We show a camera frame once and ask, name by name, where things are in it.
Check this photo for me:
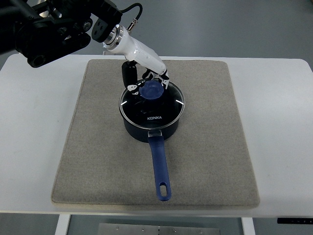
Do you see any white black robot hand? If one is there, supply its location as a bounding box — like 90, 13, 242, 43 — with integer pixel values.
103, 25, 169, 95

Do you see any black desk control panel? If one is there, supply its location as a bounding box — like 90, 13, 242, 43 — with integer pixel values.
277, 217, 313, 225

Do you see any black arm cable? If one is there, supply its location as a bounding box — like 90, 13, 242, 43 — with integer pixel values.
119, 2, 143, 32

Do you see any white table leg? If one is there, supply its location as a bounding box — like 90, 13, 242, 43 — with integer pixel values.
241, 217, 256, 235
55, 214, 71, 235

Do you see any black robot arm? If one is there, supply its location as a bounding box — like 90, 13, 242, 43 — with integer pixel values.
0, 0, 122, 68

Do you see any white table leg right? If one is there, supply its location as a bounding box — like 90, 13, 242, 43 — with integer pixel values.
241, 217, 256, 235

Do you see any white table leg left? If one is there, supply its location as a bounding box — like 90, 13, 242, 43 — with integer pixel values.
55, 214, 71, 235

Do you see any beige felt mat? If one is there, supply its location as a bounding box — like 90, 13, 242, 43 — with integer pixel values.
51, 59, 260, 210

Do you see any dark blue saucepan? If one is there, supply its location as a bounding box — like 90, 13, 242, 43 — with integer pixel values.
123, 117, 180, 201

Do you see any glass pot lid blue knob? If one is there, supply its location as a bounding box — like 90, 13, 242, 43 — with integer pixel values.
119, 80, 185, 129

